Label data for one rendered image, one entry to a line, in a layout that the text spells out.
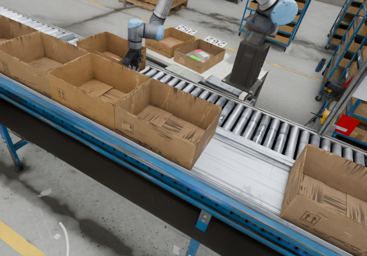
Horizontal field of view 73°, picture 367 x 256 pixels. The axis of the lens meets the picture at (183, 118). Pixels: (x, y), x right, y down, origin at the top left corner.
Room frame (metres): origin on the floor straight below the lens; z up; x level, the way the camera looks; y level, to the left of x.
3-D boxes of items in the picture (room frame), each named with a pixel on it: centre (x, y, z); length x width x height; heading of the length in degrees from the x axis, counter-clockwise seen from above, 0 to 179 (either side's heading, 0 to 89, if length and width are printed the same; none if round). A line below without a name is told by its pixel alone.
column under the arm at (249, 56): (1.77, -0.41, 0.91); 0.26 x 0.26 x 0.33; 64
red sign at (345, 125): (1.29, -0.96, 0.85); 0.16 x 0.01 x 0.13; 69
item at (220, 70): (2.03, -0.09, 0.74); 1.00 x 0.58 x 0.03; 64
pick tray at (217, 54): (2.00, -0.04, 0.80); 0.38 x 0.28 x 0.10; 151
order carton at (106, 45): (1.63, 0.60, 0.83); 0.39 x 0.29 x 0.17; 66
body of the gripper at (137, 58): (1.50, 0.39, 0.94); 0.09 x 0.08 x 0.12; 159
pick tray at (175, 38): (2.15, 0.24, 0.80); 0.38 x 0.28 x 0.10; 152
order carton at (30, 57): (1.16, 0.80, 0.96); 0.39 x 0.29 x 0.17; 69
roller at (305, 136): (1.07, -0.71, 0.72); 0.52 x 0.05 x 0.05; 159
